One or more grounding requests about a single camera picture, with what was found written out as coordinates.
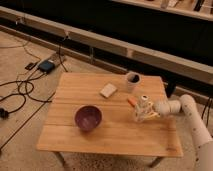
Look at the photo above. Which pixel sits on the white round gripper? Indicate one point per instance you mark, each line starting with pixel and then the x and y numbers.
pixel 162 108

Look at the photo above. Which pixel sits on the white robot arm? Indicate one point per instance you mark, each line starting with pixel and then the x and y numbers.
pixel 202 139

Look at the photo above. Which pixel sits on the orange toy carrot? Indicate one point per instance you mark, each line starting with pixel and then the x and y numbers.
pixel 132 101

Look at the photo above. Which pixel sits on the white cup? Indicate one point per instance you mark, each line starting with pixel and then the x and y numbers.
pixel 132 79

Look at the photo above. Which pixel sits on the wooden table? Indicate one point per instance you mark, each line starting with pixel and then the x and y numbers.
pixel 117 134

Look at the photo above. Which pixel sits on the beige sponge block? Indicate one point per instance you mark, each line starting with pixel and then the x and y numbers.
pixel 108 90

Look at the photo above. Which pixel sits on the purple bowl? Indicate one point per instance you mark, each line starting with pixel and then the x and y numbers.
pixel 87 118

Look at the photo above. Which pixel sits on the dark blue power box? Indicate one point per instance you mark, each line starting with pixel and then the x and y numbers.
pixel 46 66

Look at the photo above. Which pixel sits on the small black device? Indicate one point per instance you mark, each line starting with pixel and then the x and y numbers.
pixel 30 66

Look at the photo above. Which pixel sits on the black plug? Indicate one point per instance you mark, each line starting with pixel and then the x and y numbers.
pixel 3 113

